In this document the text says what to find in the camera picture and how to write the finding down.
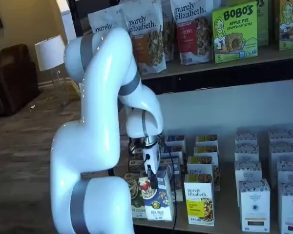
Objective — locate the small white floor scrap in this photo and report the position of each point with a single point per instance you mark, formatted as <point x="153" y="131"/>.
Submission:
<point x="33" y="106"/>

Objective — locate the black metal shelf frame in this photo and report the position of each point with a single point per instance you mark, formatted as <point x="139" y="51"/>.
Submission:
<point x="210" y="80"/>

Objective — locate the brown armchair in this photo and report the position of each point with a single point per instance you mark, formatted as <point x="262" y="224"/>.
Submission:
<point x="12" y="85"/>

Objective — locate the blue and white cereal box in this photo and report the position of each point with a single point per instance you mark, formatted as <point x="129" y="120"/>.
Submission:
<point x="178" y="185"/>
<point x="174" y="151"/>
<point x="158" y="204"/>
<point x="174" y="140"/>

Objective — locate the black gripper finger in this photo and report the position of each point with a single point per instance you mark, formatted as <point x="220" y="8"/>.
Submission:
<point x="153" y="181"/>

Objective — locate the white granola bag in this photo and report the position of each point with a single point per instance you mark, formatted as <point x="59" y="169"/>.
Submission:
<point x="168" y="36"/>

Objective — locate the green Bobo's apple pie box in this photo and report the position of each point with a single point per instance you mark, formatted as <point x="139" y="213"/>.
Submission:
<point x="234" y="36"/>

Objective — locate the white box yellow label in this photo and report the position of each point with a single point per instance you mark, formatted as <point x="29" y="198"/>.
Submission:
<point x="254" y="207"/>

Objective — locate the yellow-green Bobo's box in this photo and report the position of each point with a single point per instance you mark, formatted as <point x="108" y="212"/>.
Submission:
<point x="291" y="24"/>

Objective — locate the white box pink label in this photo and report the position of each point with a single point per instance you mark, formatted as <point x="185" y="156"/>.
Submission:
<point x="291" y="209"/>

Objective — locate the blue label granola bag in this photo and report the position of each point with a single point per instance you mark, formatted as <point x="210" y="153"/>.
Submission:
<point x="100" y="22"/>

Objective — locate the white tea box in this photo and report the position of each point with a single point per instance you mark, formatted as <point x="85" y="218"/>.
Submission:
<point x="246" y="137"/>
<point x="247" y="169"/>
<point x="282" y="152"/>
<point x="246" y="151"/>
<point x="290" y="170"/>
<point x="280" y="136"/>

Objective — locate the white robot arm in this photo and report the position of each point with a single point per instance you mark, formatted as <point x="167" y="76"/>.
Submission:
<point x="92" y="146"/>

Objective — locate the yellow label granola box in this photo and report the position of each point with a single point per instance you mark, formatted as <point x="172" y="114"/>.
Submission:
<point x="206" y="139"/>
<point x="197" y="200"/>
<point x="200" y="163"/>
<point x="205" y="150"/>

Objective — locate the orange label granola bag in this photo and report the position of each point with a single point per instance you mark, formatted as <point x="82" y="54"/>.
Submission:
<point x="149" y="48"/>

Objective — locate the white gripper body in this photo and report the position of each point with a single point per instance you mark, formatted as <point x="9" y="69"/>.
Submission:
<point x="152" y="156"/>

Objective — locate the wooden shelf board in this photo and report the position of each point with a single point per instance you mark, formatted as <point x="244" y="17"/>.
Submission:
<point x="227" y="200"/>
<point x="197" y="67"/>

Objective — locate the green and white cereal box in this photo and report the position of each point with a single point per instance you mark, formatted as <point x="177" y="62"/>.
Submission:
<point x="135" y="165"/>
<point x="136" y="153"/>
<point x="136" y="202"/>

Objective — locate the white shade floor lamp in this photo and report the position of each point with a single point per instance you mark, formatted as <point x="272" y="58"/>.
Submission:
<point x="48" y="53"/>

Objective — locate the red label granola bag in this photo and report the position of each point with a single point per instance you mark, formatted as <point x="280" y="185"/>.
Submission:
<point x="193" y="36"/>

